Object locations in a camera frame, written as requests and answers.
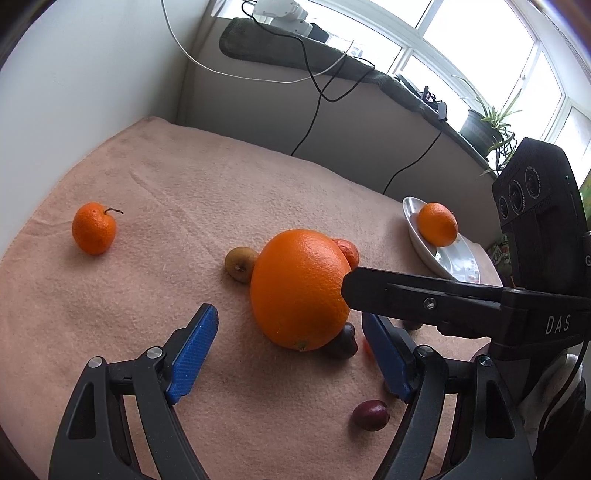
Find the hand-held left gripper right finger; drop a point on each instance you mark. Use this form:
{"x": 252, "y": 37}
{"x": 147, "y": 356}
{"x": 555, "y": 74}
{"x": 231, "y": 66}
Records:
{"x": 385, "y": 357}

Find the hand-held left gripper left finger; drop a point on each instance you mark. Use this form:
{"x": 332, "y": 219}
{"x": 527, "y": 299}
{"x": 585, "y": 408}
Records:
{"x": 194, "y": 353}

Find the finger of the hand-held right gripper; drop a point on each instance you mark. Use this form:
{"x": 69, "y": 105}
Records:
{"x": 415, "y": 295}

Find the dark red round fruit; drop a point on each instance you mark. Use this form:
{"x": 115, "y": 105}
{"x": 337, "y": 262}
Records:
{"x": 371, "y": 415}
{"x": 344, "y": 344}

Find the white floral plate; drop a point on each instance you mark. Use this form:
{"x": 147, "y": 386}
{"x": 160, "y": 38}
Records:
{"x": 443, "y": 261}

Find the medium orange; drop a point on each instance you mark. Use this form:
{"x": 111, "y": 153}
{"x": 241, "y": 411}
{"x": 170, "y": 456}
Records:
{"x": 436, "y": 225}

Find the small oval kumquat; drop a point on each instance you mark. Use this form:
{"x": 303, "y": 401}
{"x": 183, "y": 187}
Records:
{"x": 349, "y": 254}

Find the brown longan fruit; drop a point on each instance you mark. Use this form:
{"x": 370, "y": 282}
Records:
{"x": 238, "y": 263}

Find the large orange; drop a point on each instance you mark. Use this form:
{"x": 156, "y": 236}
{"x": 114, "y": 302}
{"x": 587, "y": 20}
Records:
{"x": 295, "y": 286}

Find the mandarin with stem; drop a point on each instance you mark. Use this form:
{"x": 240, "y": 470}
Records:
{"x": 92, "y": 230}

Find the person's right hand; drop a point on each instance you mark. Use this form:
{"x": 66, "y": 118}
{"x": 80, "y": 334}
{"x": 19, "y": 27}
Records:
{"x": 561, "y": 371}

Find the small red-orange fruit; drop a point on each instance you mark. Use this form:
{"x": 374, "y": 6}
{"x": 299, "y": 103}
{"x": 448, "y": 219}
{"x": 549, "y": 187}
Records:
{"x": 368, "y": 348}

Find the green printed box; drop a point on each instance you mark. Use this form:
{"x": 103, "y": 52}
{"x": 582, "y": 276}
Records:
{"x": 501, "y": 254}

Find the peach fleece blanket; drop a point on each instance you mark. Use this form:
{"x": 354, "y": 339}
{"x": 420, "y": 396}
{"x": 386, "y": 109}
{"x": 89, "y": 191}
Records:
{"x": 161, "y": 300}

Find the potted spider plant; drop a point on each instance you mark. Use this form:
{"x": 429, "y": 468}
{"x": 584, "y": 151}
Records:
{"x": 480, "y": 129}

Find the black power adapter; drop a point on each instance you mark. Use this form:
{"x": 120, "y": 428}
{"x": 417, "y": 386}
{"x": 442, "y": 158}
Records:
{"x": 442, "y": 112}

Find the grey flat device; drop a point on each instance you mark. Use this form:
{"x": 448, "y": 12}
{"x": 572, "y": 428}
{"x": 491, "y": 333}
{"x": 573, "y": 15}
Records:
{"x": 411, "y": 85}

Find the grey-green sill mat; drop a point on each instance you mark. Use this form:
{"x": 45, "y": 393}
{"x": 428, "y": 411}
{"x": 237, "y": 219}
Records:
{"x": 258, "y": 41}

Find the white window frame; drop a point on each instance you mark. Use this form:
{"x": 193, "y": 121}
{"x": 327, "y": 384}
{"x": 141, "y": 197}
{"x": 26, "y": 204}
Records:
{"x": 461, "y": 37}

